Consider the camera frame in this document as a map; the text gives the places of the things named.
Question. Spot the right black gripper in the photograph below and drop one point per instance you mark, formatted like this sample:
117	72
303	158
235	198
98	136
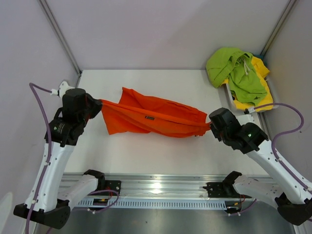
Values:
216	132

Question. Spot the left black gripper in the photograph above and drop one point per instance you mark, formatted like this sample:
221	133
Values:
97	105

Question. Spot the orange shorts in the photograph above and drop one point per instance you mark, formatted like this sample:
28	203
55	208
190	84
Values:
137	113

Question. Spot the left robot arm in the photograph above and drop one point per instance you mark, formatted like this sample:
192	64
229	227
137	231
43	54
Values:
45	204

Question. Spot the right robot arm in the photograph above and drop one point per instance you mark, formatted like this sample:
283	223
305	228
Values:
254	142

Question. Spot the green shorts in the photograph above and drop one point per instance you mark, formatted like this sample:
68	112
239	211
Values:
235	65

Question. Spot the white plastic basket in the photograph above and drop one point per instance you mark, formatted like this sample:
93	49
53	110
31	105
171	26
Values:
230	101

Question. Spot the teal cloth in basket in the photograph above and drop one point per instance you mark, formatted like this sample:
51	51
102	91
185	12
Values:
259	56

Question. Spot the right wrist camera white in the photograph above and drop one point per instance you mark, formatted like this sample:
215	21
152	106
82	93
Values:
247	116

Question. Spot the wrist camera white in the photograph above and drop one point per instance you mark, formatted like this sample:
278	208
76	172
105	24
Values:
247	116
62	89

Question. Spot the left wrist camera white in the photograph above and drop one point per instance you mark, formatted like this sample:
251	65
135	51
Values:
62	89

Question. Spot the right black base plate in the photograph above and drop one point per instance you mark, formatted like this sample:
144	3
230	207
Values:
220	190

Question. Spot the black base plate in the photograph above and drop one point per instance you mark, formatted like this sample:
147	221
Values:
114	185
220	190

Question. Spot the white slotted cable duct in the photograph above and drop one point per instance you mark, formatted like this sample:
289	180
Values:
131	203

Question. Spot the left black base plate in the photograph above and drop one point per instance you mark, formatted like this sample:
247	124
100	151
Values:
114	185

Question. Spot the aluminium front rail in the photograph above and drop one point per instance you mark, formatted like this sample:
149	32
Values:
190	187

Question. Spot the left aluminium corner post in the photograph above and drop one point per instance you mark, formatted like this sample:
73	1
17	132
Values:
59	34

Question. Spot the aluminium corner post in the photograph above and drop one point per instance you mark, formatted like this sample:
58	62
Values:
59	34
290	6

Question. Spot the right aluminium corner post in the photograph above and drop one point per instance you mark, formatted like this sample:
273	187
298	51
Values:
290	6

